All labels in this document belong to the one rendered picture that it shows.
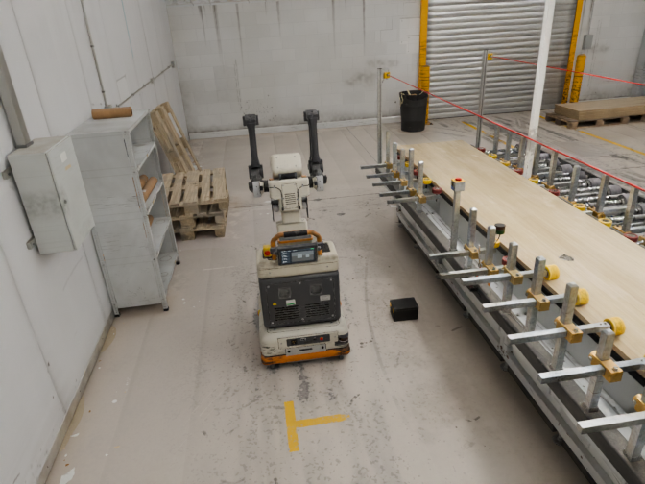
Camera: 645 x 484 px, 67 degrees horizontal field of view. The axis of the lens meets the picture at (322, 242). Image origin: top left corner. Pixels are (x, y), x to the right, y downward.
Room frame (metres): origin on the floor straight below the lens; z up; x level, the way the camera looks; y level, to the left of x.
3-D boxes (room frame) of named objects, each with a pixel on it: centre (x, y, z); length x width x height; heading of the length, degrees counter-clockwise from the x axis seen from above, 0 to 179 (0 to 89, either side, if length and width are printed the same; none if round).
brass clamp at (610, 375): (1.51, -1.09, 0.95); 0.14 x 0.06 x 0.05; 7
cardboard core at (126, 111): (4.09, 1.65, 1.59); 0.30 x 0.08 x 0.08; 97
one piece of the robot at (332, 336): (2.75, 0.14, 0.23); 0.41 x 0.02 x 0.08; 96
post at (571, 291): (1.78, -1.06, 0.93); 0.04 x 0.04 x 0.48; 7
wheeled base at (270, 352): (3.07, 0.19, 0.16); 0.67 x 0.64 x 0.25; 6
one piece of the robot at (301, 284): (2.98, 0.18, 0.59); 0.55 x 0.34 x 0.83; 96
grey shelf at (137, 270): (3.99, 1.63, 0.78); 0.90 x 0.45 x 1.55; 7
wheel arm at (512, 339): (1.74, -1.03, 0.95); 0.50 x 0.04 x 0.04; 97
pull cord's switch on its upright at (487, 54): (5.20, -1.77, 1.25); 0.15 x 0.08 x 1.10; 7
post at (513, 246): (2.28, -1.00, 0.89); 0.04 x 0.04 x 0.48; 7
